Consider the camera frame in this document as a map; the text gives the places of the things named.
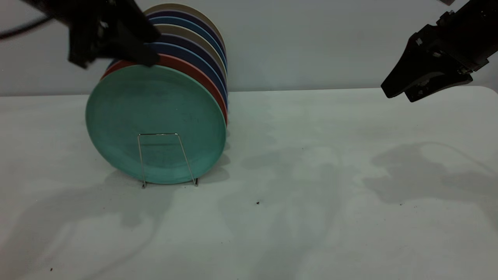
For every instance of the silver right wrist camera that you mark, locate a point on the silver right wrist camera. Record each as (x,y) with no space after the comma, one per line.
(446,2)

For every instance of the pink round plate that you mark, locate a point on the pink round plate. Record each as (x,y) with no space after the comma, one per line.
(194,72)

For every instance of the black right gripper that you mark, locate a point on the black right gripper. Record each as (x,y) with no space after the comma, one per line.
(447,46)

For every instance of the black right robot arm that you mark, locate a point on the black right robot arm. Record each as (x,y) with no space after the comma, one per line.
(474,27)

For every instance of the beige round plate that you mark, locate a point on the beige round plate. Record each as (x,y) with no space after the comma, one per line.
(186,32)
(186,7)

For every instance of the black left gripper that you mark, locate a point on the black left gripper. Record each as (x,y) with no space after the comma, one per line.
(93,27)

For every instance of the green round plate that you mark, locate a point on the green round plate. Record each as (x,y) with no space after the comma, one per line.
(155,116)

